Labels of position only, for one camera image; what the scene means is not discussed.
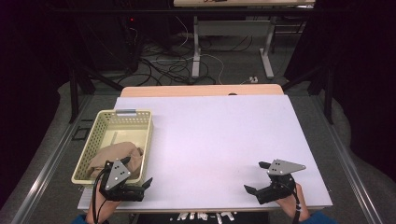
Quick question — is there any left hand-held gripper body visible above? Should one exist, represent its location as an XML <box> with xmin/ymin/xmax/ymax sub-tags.
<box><xmin>99</xmin><ymin>159</ymin><xmax>146</xmax><ymax>203</ymax></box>

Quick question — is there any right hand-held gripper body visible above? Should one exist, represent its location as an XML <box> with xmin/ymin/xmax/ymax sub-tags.
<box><xmin>256</xmin><ymin>159</ymin><xmax>306</xmax><ymax>205</ymax></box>

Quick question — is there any beige cloth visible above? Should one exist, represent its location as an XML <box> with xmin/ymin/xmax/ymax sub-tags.
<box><xmin>87</xmin><ymin>141</ymin><xmax>145</xmax><ymax>181</ymax></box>

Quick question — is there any cream perforated plastic basket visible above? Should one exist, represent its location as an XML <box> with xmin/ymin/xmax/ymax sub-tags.
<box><xmin>70</xmin><ymin>108</ymin><xmax>154</xmax><ymax>189</ymax></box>

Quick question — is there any person's left hand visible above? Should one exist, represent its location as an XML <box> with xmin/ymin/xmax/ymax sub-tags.
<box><xmin>85</xmin><ymin>182</ymin><xmax>121</xmax><ymax>224</ymax></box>

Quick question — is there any person's right hand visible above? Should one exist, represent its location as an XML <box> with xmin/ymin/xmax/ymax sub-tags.
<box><xmin>275</xmin><ymin>183</ymin><xmax>311</xmax><ymax>222</ymax></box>

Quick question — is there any grey basket clip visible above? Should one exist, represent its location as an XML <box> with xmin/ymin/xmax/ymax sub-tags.
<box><xmin>115</xmin><ymin>107</ymin><xmax>137</xmax><ymax>117</ymax></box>

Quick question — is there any white board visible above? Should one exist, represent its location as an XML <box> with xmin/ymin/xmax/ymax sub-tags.
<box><xmin>78</xmin><ymin>94</ymin><xmax>333</xmax><ymax>213</ymax></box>

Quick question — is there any person's black printed shirt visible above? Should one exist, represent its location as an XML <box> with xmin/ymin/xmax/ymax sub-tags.
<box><xmin>136</xmin><ymin>211</ymin><xmax>271</xmax><ymax>224</ymax></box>

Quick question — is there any black metal stand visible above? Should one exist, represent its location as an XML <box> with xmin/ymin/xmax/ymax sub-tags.
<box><xmin>281</xmin><ymin>60</ymin><xmax>336</xmax><ymax>125</ymax></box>
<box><xmin>67</xmin><ymin>63</ymin><xmax>124</xmax><ymax>124</ymax></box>

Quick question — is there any light wooden table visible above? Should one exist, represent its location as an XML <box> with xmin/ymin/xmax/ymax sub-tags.
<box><xmin>120</xmin><ymin>83</ymin><xmax>285</xmax><ymax>98</ymax></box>

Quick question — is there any black equipment with red light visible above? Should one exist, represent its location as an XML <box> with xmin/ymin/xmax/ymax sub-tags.
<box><xmin>120</xmin><ymin>15</ymin><xmax>143</xmax><ymax>75</ymax></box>

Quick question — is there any desk with white legs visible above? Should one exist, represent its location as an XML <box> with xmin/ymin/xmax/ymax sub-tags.
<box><xmin>173</xmin><ymin>0</ymin><xmax>316</xmax><ymax>80</ymax></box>

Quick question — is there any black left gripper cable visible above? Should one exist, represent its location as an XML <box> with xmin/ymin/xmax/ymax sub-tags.
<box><xmin>92</xmin><ymin>167</ymin><xmax>110</xmax><ymax>224</ymax></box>

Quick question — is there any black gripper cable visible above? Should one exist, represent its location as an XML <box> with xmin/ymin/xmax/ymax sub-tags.
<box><xmin>92</xmin><ymin>167</ymin><xmax>110</xmax><ymax>224</ymax></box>
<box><xmin>288</xmin><ymin>181</ymin><xmax>303</xmax><ymax>224</ymax></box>

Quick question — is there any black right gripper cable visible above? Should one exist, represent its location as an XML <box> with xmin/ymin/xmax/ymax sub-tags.
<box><xmin>288</xmin><ymin>181</ymin><xmax>303</xmax><ymax>224</ymax></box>

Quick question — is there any metal floor rail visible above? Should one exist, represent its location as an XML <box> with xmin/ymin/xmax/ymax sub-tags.
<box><xmin>311</xmin><ymin>94</ymin><xmax>385</xmax><ymax>224</ymax></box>
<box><xmin>10</xmin><ymin>94</ymin><xmax>94</xmax><ymax>224</ymax></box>

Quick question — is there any tangle of black floor cables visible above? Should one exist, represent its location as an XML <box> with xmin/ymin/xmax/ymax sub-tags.
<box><xmin>118</xmin><ymin>18</ymin><xmax>255</xmax><ymax>87</ymax></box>

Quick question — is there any white floor cable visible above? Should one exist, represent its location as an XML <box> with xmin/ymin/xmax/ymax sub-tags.
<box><xmin>174</xmin><ymin>15</ymin><xmax>226</xmax><ymax>86</ymax></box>

